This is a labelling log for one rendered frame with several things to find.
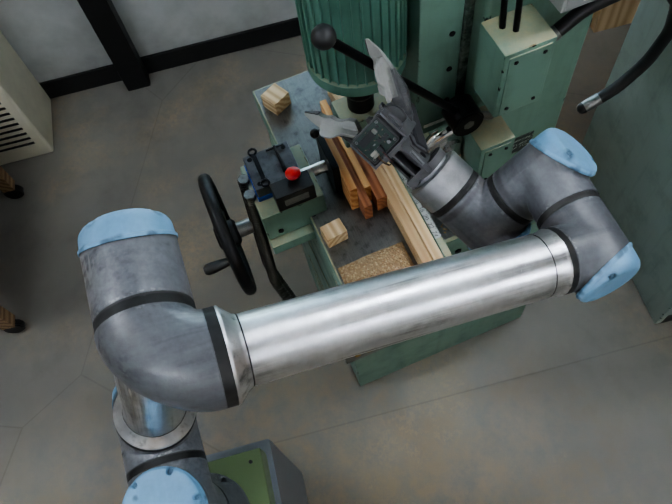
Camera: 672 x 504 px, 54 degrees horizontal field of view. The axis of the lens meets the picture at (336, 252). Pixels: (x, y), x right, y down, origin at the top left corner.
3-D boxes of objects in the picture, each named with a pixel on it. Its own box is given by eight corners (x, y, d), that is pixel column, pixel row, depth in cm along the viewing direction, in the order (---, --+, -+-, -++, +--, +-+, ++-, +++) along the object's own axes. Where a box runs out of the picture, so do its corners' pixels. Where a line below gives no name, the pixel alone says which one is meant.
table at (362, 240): (219, 120, 157) (213, 104, 152) (337, 75, 160) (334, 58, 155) (311, 342, 131) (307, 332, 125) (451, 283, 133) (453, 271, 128)
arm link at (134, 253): (128, 486, 131) (70, 322, 68) (113, 404, 138) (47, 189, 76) (205, 463, 136) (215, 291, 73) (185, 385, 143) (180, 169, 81)
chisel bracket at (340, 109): (334, 128, 135) (330, 101, 128) (396, 103, 137) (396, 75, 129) (348, 155, 132) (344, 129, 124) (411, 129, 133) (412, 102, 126)
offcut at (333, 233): (348, 238, 133) (347, 230, 130) (329, 248, 133) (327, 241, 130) (340, 225, 135) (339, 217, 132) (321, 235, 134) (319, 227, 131)
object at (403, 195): (321, 64, 154) (319, 49, 150) (329, 61, 154) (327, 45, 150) (435, 276, 128) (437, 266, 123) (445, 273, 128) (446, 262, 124)
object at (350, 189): (323, 152, 143) (319, 131, 136) (330, 149, 143) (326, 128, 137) (352, 210, 136) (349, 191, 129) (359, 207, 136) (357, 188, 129)
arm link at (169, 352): (102, 425, 64) (668, 256, 81) (82, 313, 70) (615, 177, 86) (123, 453, 74) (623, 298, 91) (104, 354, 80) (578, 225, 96)
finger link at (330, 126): (294, 120, 98) (354, 130, 96) (307, 108, 103) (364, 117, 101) (294, 140, 100) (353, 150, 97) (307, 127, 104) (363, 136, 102)
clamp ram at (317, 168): (294, 171, 141) (288, 146, 133) (327, 158, 142) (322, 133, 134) (310, 204, 137) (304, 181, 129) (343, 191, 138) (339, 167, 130)
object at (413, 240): (327, 93, 150) (325, 82, 147) (335, 90, 150) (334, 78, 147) (446, 319, 124) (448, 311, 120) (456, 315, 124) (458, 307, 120)
